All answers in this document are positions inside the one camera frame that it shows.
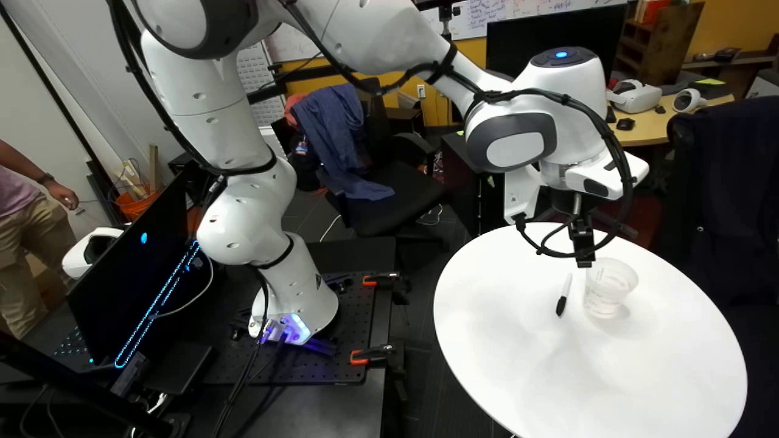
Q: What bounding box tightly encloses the clear plastic cup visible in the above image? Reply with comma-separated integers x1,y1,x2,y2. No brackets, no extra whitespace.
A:
582,257,640,319

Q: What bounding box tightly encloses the black marker pen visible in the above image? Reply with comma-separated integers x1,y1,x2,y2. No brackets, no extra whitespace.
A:
555,273,574,318

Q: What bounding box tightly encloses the wooden desk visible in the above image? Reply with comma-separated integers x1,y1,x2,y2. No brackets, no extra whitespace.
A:
607,91,737,149

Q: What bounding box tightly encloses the black cabinet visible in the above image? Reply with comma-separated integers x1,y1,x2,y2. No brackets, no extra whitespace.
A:
441,130,507,239

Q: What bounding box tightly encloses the white headset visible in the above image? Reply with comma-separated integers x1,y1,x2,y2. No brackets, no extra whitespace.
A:
606,79,663,115
61,226,126,281

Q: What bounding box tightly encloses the dark chair with jacket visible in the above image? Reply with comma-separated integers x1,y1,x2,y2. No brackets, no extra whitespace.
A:
659,96,779,308

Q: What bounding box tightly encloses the white hand controller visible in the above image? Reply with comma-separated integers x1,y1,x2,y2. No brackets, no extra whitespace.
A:
672,88,708,114

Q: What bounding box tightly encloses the black monitor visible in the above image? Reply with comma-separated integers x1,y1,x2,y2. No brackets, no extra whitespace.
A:
485,5,628,81

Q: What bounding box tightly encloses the black office chair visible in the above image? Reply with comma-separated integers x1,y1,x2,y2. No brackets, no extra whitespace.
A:
270,78,452,245

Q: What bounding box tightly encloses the wooden shelf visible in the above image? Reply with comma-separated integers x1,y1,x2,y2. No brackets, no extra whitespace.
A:
615,0,707,86

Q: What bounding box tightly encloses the orange and black clamp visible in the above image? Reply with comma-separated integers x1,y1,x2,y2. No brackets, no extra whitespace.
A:
349,342,406,373
362,272,410,305

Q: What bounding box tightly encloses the whiteboard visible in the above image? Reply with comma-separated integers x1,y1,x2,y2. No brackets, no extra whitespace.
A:
420,0,631,41

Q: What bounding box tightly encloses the blue cloth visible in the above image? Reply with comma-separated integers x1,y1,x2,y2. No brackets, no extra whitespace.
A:
290,83,397,202

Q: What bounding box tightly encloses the white pegboard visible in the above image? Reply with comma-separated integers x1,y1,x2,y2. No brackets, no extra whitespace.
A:
236,43,287,127

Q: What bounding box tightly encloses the black power brick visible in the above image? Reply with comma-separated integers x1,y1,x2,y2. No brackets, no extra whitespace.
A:
145,342,215,397

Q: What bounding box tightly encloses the orange bucket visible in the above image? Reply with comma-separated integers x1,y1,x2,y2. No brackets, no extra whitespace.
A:
115,184,163,223

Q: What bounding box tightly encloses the black laptop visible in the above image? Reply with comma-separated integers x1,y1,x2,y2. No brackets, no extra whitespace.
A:
52,163,215,373

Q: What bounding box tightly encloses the person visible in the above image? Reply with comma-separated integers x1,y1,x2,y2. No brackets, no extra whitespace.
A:
0,139,80,341

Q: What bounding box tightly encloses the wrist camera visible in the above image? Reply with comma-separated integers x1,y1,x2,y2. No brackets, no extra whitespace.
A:
503,163,543,228

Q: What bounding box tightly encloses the white cable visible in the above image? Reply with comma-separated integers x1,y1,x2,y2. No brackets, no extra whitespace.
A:
153,254,215,319

